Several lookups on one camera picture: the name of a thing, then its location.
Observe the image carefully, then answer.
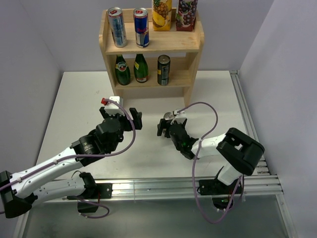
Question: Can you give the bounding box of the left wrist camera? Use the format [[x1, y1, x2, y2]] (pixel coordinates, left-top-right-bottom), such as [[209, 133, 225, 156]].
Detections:
[[101, 96, 124, 116]]

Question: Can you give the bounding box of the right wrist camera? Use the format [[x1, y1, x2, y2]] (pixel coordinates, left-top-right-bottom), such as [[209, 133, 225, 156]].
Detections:
[[170, 109, 187, 124]]

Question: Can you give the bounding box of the pineapple juice carton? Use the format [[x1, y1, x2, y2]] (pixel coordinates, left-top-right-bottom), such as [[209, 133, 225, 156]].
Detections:
[[152, 0, 172, 31]]

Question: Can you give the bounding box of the purple cable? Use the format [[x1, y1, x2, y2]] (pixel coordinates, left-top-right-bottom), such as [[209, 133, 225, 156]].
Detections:
[[0, 99, 137, 219], [177, 101, 246, 224]]

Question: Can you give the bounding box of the aluminium rail frame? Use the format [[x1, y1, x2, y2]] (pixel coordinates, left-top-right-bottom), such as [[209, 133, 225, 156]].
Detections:
[[13, 71, 298, 238]]

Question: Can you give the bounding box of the grape juice carton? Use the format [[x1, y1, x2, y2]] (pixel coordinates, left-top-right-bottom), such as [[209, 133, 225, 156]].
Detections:
[[175, 0, 198, 32]]

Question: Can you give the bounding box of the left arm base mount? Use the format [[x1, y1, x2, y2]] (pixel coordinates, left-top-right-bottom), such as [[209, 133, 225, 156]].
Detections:
[[66, 183, 112, 219]]

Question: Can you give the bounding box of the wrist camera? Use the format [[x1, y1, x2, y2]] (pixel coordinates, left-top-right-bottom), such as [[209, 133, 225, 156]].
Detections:
[[101, 96, 124, 116], [170, 109, 187, 124]]

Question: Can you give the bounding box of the wooden two-tier shelf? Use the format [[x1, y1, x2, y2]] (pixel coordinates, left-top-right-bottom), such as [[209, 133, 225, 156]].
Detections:
[[99, 8, 205, 106]]

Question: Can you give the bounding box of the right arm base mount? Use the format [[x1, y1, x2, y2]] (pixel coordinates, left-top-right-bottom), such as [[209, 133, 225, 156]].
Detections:
[[196, 179, 238, 211]]

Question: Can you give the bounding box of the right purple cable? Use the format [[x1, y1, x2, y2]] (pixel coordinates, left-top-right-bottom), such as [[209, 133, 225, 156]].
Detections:
[[177, 101, 246, 224]]

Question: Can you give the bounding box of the green bottle yellow label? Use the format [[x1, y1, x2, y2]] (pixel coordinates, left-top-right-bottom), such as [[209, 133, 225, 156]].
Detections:
[[134, 54, 149, 83]]

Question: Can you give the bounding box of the black yellow can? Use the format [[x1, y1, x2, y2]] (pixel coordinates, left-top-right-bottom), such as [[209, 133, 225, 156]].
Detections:
[[163, 112, 175, 120], [158, 55, 170, 86]]

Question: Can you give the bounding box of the red bull can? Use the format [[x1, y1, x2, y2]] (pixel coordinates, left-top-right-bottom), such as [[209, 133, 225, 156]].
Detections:
[[107, 7, 127, 48], [133, 8, 150, 48]]

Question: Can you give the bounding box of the perrier lychee green bottle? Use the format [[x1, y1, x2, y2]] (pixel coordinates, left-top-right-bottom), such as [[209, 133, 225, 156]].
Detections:
[[115, 55, 131, 86]]

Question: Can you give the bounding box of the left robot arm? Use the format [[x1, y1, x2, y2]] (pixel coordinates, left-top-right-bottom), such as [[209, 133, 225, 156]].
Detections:
[[0, 107, 142, 219]]

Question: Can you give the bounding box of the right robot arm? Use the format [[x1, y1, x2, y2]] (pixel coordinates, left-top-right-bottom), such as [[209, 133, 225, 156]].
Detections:
[[157, 119, 265, 195]]

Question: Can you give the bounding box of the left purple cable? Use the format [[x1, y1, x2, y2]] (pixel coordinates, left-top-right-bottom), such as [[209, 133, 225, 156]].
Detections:
[[0, 99, 137, 219]]

